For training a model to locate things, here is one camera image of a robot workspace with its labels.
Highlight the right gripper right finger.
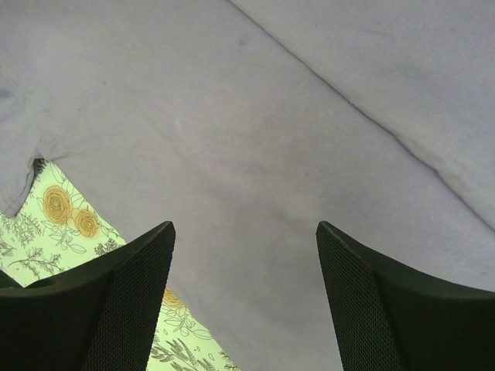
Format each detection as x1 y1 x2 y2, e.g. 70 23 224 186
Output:
316 221 494 370

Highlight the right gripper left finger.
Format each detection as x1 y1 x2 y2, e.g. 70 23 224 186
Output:
1 222 176 370

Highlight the purple t shirt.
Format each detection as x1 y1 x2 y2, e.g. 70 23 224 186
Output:
1 1 494 370

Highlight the floral table mat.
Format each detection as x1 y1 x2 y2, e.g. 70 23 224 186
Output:
1 159 237 370

